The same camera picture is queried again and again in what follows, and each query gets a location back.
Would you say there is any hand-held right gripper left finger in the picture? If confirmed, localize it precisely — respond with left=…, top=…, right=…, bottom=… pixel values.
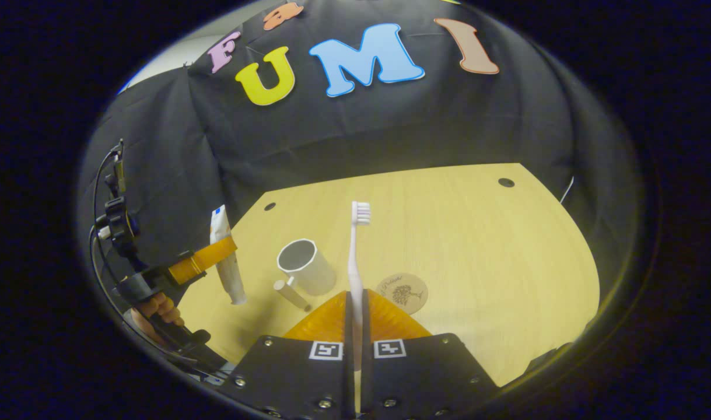
left=223, top=290, right=356, bottom=419

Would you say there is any round wooden coaster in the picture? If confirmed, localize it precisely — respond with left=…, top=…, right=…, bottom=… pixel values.
left=377, top=273, right=429, bottom=315

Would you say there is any white cup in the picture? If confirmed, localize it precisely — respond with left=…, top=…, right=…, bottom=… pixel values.
left=274, top=239, right=337, bottom=312

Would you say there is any white toothpaste tube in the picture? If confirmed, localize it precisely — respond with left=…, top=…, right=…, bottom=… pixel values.
left=209, top=204, right=248, bottom=306

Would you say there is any black backdrop cloth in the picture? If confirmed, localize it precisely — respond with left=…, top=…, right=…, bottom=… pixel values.
left=78, top=0, right=639, bottom=351

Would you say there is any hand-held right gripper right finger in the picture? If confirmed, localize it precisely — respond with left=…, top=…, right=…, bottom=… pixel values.
left=360, top=289, right=500, bottom=419

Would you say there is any white toothbrush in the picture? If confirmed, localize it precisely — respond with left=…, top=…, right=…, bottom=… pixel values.
left=347, top=201, right=372, bottom=374

